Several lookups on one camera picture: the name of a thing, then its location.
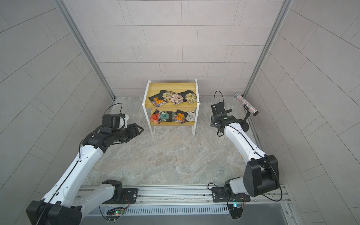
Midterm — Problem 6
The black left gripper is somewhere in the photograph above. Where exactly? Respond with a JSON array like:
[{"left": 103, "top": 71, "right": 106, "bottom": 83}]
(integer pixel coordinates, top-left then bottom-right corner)
[{"left": 112, "top": 122, "right": 146, "bottom": 143}]

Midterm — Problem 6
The yellow olive tea bag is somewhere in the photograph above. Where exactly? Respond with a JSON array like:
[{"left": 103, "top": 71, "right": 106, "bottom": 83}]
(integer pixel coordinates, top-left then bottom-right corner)
[{"left": 183, "top": 90, "right": 197, "bottom": 105}]

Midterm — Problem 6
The orange label black tea bag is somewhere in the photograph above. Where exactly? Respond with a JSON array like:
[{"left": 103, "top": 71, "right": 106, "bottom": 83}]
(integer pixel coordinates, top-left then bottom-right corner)
[{"left": 148, "top": 94, "right": 167, "bottom": 107}]

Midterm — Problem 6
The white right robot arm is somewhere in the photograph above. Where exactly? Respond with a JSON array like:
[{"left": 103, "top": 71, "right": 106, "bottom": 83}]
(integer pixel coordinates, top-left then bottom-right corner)
[{"left": 211, "top": 102, "right": 280, "bottom": 197}]

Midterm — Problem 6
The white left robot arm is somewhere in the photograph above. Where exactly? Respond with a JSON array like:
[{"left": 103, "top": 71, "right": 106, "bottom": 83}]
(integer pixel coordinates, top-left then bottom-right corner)
[{"left": 26, "top": 123, "right": 144, "bottom": 225}]

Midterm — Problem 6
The red tea bag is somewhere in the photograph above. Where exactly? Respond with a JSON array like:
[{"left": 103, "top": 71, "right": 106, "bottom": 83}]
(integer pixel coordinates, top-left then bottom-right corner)
[{"left": 150, "top": 110, "right": 161, "bottom": 124}]

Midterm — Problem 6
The white patterned tea bag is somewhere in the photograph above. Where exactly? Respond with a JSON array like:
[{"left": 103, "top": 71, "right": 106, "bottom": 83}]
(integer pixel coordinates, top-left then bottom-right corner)
[{"left": 185, "top": 111, "right": 196, "bottom": 122}]

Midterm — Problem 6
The green label floral tea bag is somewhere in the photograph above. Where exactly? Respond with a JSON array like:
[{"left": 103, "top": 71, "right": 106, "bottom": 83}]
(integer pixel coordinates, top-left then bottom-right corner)
[{"left": 158, "top": 111, "right": 173, "bottom": 123}]

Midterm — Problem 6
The orange label lower tea bag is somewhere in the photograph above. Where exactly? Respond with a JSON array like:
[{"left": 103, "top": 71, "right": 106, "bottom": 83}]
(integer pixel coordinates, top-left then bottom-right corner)
[{"left": 172, "top": 110, "right": 188, "bottom": 124}]

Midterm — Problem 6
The beige label tea bag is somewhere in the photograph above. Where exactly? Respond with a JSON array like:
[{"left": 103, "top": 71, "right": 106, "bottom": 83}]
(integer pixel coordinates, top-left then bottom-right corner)
[{"left": 158, "top": 90, "right": 176, "bottom": 102}]

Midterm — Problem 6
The glitter roller on black stand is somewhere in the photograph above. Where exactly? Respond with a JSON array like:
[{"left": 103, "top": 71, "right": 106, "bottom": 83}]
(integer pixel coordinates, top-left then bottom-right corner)
[{"left": 234, "top": 92, "right": 259, "bottom": 132}]

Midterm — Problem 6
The left circuit board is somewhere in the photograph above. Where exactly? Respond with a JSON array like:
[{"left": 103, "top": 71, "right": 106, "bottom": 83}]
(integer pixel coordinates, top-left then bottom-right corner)
[{"left": 106, "top": 207, "right": 128, "bottom": 223}]

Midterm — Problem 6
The circuit board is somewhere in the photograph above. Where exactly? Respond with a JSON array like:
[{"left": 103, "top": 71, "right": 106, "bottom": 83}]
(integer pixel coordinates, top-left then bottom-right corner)
[
  {"left": 106, "top": 207, "right": 128, "bottom": 223},
  {"left": 227, "top": 203, "right": 243, "bottom": 220}
]

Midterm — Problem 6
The right circuit board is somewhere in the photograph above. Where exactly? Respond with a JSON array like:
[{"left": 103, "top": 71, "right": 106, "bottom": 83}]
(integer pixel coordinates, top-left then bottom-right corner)
[{"left": 227, "top": 203, "right": 243, "bottom": 220}]

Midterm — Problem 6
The white frame wooden shelf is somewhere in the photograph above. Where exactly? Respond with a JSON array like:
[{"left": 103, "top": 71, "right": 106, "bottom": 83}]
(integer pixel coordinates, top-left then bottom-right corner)
[{"left": 142, "top": 80, "right": 200, "bottom": 137}]

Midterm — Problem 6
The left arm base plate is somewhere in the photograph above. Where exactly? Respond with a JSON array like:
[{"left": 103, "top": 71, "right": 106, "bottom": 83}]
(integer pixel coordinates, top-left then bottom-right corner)
[{"left": 103, "top": 188, "right": 139, "bottom": 204}]

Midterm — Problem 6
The aluminium rail frame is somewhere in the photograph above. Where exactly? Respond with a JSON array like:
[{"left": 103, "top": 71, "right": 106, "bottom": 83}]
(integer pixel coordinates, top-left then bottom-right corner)
[{"left": 75, "top": 184, "right": 300, "bottom": 225}]

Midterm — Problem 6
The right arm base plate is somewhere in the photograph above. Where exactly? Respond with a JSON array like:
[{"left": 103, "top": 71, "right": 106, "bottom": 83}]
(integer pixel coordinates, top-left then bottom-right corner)
[{"left": 210, "top": 187, "right": 251, "bottom": 203}]

